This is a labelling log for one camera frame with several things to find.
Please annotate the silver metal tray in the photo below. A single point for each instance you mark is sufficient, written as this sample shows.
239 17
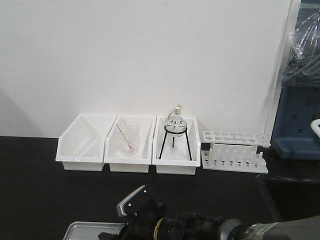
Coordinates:
85 230

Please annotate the white storage bin middle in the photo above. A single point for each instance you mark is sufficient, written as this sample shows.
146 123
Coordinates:
139 163

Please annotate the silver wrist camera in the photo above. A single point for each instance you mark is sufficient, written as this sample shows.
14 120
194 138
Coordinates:
132 203

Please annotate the blue plastic crate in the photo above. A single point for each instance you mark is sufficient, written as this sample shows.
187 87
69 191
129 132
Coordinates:
292 135

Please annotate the clear plastic bag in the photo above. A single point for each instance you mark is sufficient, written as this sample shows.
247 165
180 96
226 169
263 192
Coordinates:
303 67

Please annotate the white storage bin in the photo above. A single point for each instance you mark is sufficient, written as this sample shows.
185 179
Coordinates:
176 155
139 163
81 147

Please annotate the white storage bin right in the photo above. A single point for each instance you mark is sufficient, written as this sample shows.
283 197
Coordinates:
176 155

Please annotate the glass beaker in bin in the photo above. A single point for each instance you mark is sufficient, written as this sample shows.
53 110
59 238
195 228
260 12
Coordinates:
132 133

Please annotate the white test tube rack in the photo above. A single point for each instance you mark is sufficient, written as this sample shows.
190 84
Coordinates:
234 151

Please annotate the red glass stirring rod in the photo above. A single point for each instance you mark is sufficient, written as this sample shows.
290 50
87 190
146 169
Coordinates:
126 144

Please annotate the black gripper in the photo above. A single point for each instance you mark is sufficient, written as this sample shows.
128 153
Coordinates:
142 226

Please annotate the white storage bin left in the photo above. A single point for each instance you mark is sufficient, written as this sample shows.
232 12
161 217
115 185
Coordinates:
81 147

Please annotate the glass alcohol lamp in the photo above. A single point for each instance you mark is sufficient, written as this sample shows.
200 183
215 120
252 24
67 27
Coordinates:
175 125

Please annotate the black lab sink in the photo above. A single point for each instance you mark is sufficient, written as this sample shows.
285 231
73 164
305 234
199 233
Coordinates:
289 198

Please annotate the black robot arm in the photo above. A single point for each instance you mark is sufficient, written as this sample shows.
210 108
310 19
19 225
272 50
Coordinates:
193 226

